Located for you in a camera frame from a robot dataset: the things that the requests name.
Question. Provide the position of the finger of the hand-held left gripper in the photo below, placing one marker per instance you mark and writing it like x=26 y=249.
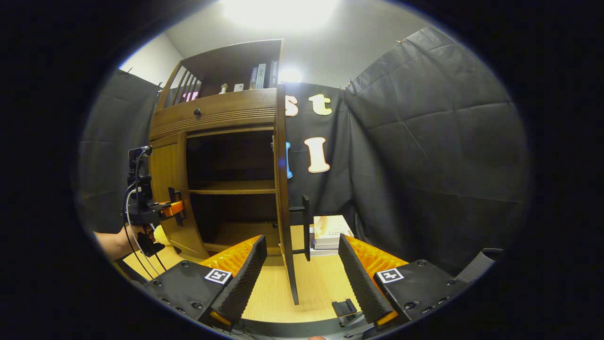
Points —
x=172 y=208

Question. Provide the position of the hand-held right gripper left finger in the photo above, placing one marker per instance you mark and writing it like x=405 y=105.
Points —
x=240 y=283

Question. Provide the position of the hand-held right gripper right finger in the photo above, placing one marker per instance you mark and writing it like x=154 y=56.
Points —
x=363 y=283

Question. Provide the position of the wooden cabinet door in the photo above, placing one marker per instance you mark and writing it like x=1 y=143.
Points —
x=281 y=189
x=165 y=170

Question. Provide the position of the wooden double-door shoe cabinet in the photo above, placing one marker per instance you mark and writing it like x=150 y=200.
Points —
x=231 y=186

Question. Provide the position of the white flat book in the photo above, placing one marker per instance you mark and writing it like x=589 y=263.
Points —
x=323 y=251

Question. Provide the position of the cream paperback book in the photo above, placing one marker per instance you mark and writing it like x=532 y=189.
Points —
x=335 y=229

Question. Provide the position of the wooden drawer with black knob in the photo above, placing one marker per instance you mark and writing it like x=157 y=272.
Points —
x=226 y=111

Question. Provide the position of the dark blue book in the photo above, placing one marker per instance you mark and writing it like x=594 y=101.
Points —
x=253 y=78

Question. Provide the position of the black backdrop cloth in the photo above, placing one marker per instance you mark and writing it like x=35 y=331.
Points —
x=424 y=141

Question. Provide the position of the light grey book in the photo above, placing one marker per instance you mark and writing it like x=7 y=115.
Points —
x=261 y=75

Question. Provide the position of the dark grey book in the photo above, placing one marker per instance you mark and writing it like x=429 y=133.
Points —
x=273 y=73

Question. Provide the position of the large ceiling light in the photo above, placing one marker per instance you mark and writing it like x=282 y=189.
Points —
x=278 y=12

